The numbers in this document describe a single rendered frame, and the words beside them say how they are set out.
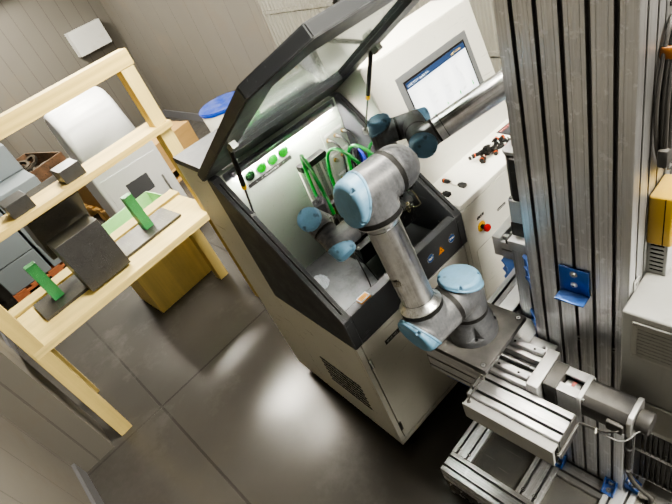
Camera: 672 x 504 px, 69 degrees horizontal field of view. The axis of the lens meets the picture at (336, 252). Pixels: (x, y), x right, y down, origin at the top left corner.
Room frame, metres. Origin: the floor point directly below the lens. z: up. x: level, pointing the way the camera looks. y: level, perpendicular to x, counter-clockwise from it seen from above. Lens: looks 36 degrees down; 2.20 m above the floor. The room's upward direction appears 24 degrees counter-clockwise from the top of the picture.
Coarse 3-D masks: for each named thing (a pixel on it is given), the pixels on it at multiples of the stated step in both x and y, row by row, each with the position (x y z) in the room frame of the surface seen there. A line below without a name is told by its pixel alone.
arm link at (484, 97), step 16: (496, 80) 1.21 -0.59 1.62; (464, 96) 1.25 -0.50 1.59; (480, 96) 1.21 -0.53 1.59; (496, 96) 1.19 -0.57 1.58; (448, 112) 1.24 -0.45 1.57; (464, 112) 1.21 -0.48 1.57; (480, 112) 1.21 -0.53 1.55; (416, 128) 1.28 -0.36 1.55; (432, 128) 1.24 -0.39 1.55; (448, 128) 1.22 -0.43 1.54; (416, 144) 1.22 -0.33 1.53; (432, 144) 1.21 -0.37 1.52
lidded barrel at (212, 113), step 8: (224, 96) 5.59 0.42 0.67; (208, 104) 5.56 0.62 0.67; (216, 104) 5.44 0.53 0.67; (224, 104) 5.32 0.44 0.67; (200, 112) 5.41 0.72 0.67; (208, 112) 5.29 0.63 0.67; (216, 112) 5.18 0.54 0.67; (224, 112) 5.15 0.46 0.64; (208, 120) 5.25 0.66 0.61; (216, 120) 5.19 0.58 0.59; (216, 128) 5.23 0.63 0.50
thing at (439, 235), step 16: (448, 224) 1.56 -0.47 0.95; (432, 240) 1.51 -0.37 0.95; (448, 240) 1.55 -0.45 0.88; (448, 256) 1.54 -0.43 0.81; (432, 272) 1.49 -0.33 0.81; (384, 288) 1.38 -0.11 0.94; (352, 304) 1.36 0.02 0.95; (368, 304) 1.34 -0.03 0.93; (384, 304) 1.37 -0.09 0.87; (352, 320) 1.30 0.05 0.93; (368, 320) 1.33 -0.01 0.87; (384, 320) 1.35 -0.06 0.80; (368, 336) 1.31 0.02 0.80
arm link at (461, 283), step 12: (456, 264) 0.99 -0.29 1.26; (444, 276) 0.96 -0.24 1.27; (456, 276) 0.94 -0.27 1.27; (468, 276) 0.93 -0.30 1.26; (480, 276) 0.92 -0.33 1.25; (444, 288) 0.92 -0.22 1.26; (456, 288) 0.90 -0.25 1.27; (468, 288) 0.89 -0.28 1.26; (480, 288) 0.90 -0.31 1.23; (456, 300) 0.89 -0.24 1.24; (468, 300) 0.89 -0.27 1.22; (480, 300) 0.90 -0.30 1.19; (468, 312) 0.88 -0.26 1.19; (480, 312) 0.89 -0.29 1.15
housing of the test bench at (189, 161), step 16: (192, 144) 2.09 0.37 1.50; (208, 144) 2.01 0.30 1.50; (176, 160) 2.01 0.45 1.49; (192, 160) 1.92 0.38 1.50; (192, 176) 1.94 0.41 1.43; (208, 192) 1.86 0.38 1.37; (208, 208) 1.98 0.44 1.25; (224, 224) 1.90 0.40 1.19; (224, 240) 2.04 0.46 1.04; (240, 240) 1.82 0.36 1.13; (240, 256) 1.95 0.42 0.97; (256, 272) 1.86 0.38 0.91; (256, 288) 2.00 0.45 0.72; (272, 304) 1.91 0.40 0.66; (288, 320) 1.82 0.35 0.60; (288, 336) 1.96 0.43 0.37; (304, 352) 1.86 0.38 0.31
